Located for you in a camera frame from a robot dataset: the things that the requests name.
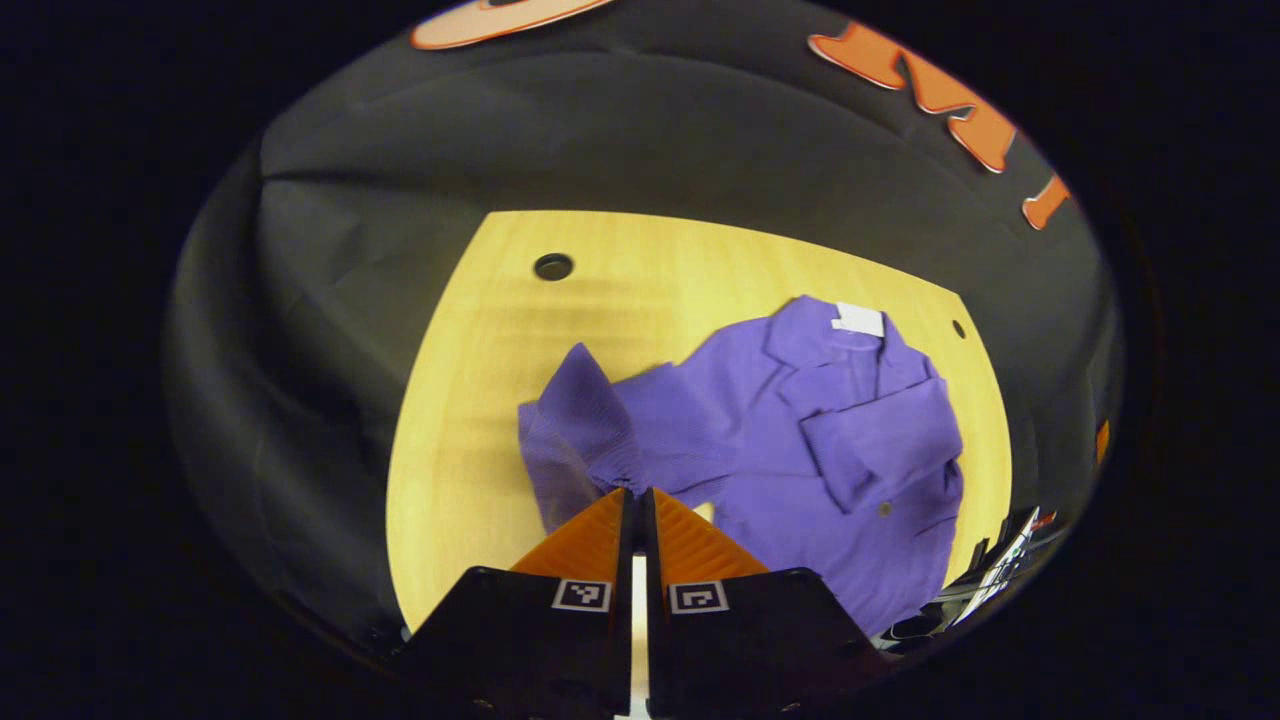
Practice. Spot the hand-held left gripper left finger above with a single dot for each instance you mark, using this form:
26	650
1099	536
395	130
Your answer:
624	640

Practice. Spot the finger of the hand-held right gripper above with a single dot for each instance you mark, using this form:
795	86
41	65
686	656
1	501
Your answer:
1102	442

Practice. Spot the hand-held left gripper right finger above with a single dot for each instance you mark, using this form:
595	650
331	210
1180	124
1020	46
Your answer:
652	640

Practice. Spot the purple knit cardigan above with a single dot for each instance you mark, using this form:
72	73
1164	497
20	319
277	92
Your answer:
760	440

